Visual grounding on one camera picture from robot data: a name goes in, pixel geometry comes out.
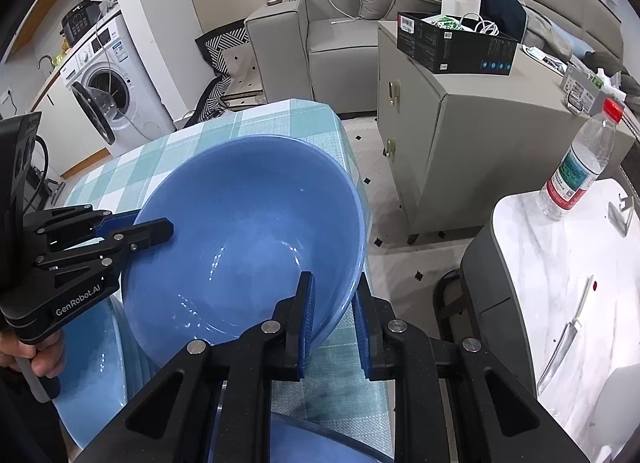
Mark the large blue bowl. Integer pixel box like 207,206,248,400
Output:
122,134,367,365

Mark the black patterned chair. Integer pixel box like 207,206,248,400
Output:
184,20,266,127

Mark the grey sofa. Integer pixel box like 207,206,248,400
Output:
244,0,626,116

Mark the white marble side table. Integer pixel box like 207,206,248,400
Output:
461,179,639,462

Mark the white washing machine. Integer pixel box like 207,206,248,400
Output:
61,11,176,157

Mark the white kitchen counter cabinet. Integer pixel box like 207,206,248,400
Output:
32,70,111,179

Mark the person's left hand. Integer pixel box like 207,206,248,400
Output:
0,330,67,379

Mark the black pressure cooker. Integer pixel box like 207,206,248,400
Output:
61,0,101,48

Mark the grey side cabinet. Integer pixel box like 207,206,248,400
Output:
375,20,637,239

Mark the clear water bottle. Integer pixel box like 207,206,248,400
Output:
537,98,624,221

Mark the teal checked tablecloth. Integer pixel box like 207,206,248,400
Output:
55,100,392,453

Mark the black cardboard box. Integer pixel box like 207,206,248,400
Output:
397,12,518,75

